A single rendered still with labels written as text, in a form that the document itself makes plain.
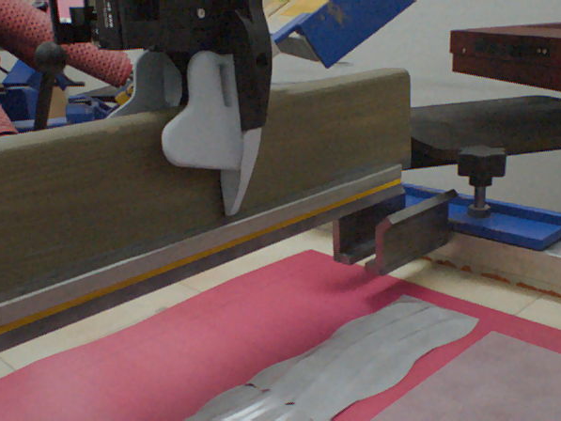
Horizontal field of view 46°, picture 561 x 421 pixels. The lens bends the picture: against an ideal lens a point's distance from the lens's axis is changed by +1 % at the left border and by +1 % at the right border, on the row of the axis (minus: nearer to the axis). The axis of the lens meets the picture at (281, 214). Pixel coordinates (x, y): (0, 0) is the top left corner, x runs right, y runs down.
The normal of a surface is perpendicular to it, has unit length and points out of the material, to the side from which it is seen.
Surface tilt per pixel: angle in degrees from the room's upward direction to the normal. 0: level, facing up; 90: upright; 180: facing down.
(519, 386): 0
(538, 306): 0
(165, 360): 0
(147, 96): 95
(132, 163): 88
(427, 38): 90
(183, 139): 84
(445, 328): 34
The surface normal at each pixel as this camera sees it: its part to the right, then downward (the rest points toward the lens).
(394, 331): 0.29, -0.69
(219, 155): 0.70, 0.10
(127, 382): -0.05, -0.95
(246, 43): -0.69, 0.38
